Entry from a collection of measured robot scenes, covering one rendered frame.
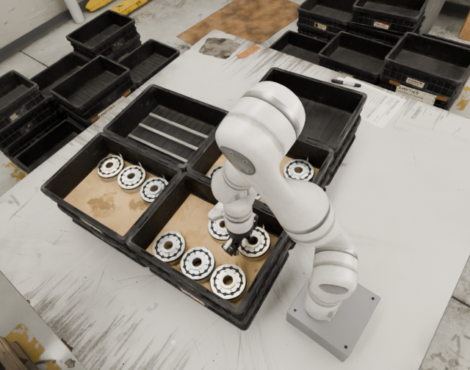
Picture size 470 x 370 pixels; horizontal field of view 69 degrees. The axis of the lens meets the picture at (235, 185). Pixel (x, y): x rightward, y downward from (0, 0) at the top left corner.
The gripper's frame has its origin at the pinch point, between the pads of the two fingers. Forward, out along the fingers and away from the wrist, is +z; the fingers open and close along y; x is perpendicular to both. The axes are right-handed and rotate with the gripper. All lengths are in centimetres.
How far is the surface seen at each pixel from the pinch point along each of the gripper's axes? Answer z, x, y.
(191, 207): 5.8, 23.8, 2.2
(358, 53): 47, 38, 169
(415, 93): 39, -8, 142
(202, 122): 6, 48, 34
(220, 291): 2.4, -3.6, -14.2
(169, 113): 7, 64, 31
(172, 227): 6.1, 23.4, -7.2
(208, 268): 2.5, 3.7, -11.1
